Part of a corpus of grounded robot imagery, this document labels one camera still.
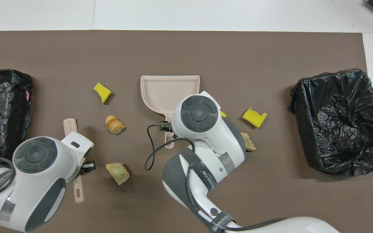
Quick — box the brown table mat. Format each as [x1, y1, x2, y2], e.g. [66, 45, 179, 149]
[0, 30, 373, 233]

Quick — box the pale lumpy pastry toy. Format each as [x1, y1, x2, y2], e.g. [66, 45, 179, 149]
[241, 132, 256, 151]

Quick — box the black bag lined bin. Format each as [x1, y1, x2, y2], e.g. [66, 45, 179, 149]
[288, 68, 373, 177]

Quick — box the pale ridged pastry toy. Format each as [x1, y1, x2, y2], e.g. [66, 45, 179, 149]
[106, 162, 130, 185]

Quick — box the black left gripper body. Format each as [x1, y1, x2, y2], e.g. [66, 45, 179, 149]
[79, 161, 96, 177]

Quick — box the yellow notched sponge piece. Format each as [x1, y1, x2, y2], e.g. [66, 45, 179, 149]
[242, 107, 267, 128]

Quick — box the beige hand brush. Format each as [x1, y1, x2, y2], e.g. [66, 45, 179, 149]
[63, 118, 85, 203]

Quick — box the yellow wedge sponge piece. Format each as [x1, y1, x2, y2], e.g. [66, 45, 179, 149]
[93, 83, 112, 104]

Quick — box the orange striped croissant toy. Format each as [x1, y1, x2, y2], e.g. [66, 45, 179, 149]
[105, 115, 126, 135]

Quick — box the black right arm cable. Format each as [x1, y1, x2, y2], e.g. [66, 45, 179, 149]
[144, 122, 287, 232]

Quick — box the beige plastic dustpan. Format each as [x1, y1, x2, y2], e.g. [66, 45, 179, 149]
[140, 75, 200, 149]

